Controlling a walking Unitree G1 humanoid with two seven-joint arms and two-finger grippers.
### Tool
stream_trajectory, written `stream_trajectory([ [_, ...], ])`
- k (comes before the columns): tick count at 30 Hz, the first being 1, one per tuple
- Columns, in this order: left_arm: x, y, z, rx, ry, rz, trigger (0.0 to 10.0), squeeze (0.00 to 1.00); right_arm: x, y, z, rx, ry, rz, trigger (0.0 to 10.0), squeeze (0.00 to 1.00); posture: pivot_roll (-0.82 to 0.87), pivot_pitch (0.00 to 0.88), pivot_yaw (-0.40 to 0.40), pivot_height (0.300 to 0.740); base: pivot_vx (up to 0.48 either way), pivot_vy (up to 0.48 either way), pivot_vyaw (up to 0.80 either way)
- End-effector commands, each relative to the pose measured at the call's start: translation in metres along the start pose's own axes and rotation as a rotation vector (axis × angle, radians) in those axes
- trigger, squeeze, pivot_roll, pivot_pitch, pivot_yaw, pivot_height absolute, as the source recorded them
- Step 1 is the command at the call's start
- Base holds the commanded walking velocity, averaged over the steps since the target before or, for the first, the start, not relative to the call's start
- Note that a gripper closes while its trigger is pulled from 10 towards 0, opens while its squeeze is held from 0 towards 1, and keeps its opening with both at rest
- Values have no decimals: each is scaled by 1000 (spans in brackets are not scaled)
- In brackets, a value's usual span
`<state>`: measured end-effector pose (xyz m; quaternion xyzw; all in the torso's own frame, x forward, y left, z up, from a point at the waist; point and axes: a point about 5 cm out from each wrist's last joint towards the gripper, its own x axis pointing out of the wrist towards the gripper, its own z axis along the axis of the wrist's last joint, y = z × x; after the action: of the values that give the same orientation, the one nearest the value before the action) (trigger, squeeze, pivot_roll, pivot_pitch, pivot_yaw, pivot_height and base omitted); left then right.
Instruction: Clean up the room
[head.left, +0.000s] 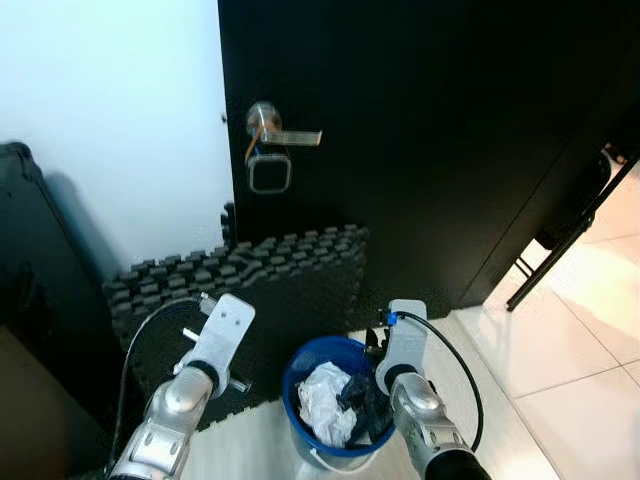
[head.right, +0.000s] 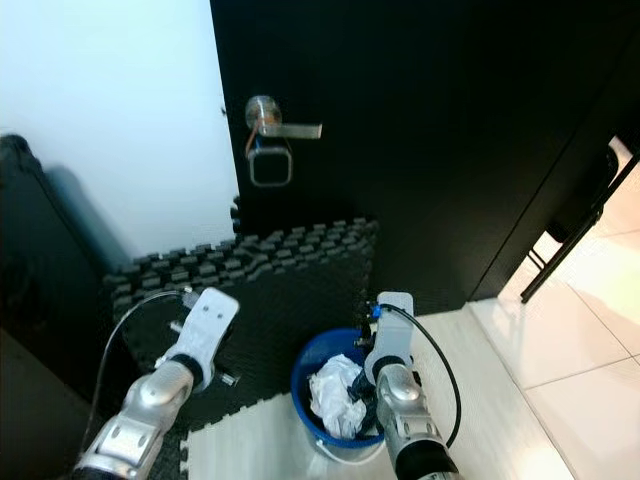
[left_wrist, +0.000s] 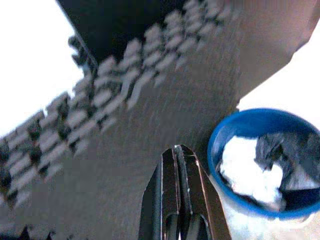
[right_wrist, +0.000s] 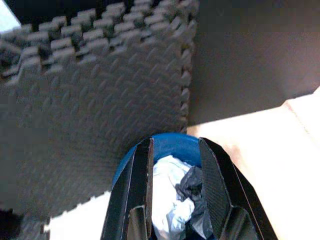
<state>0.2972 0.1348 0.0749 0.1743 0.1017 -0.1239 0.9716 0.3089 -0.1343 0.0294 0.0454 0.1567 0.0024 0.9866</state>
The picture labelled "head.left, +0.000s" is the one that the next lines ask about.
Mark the blue plastic bucket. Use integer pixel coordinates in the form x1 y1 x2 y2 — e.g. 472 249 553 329
282 336 401 461

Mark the dark crumpled rubbish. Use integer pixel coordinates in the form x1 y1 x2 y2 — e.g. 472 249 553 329
338 375 393 443

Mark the crumpled white rubbish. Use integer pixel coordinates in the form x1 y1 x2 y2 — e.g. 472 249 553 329
297 362 353 448

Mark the black foam mat stack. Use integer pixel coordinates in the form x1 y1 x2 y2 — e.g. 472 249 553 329
103 225 371 431

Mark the black door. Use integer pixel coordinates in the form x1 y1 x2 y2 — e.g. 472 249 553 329
218 0 640 319

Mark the black hard case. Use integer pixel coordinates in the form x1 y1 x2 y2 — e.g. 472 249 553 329
0 142 119 441

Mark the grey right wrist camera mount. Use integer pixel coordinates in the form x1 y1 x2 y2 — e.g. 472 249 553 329
375 299 429 381

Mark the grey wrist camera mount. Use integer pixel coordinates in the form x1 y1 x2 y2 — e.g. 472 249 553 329
180 293 257 391
375 299 429 381

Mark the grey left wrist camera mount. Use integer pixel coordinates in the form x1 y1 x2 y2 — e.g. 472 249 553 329
180 293 257 391

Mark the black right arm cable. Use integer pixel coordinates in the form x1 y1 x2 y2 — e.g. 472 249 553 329
393 310 486 453

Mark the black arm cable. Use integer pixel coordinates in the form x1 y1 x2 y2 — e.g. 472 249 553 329
393 310 486 453
118 297 206 471

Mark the white bucket handle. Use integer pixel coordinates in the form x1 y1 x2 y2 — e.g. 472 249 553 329
300 445 353 474

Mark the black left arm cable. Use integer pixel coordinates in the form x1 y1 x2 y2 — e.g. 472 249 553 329
118 297 206 471

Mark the rectangular door lock ring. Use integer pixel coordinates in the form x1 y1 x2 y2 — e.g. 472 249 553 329
247 145 293 195

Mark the black metal rack frame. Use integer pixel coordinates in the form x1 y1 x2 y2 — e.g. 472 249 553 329
505 145 640 313

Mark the silver door handle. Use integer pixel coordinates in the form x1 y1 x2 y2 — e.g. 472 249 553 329
246 100 323 149

